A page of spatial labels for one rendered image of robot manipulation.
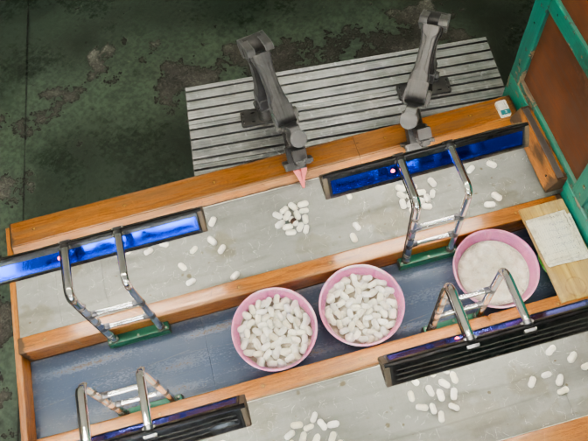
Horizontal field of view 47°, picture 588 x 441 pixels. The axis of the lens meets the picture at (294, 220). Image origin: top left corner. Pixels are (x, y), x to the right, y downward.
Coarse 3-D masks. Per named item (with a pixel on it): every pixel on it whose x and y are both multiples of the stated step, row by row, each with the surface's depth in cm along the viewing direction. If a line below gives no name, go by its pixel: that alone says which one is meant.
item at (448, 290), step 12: (504, 276) 174; (444, 288) 176; (492, 288) 186; (516, 288) 172; (444, 300) 183; (456, 300) 172; (516, 300) 171; (432, 312) 195; (444, 312) 199; (456, 312) 171; (480, 312) 205; (432, 324) 203; (444, 324) 211; (468, 324) 169; (528, 324) 168; (468, 336) 168; (468, 348) 167
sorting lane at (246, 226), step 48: (288, 192) 232; (384, 192) 230; (480, 192) 227; (528, 192) 226; (192, 240) 226; (240, 240) 225; (288, 240) 224; (336, 240) 223; (384, 240) 222; (48, 288) 222; (96, 288) 221; (144, 288) 220; (192, 288) 219
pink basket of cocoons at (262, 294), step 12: (276, 288) 214; (252, 300) 215; (300, 300) 213; (240, 312) 213; (312, 312) 210; (240, 324) 214; (312, 324) 211; (312, 336) 209; (240, 348) 208; (300, 360) 203
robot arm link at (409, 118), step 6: (402, 102) 218; (408, 102) 216; (414, 102) 218; (426, 102) 216; (408, 108) 210; (414, 108) 210; (402, 114) 211; (408, 114) 211; (414, 114) 210; (402, 120) 212; (408, 120) 211; (414, 120) 211; (402, 126) 212; (408, 126) 212; (414, 126) 211
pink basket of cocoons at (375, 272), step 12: (360, 264) 215; (336, 276) 216; (384, 276) 215; (324, 288) 213; (396, 288) 212; (324, 300) 214; (396, 300) 214; (324, 312) 213; (324, 324) 208; (396, 324) 208; (336, 336) 206
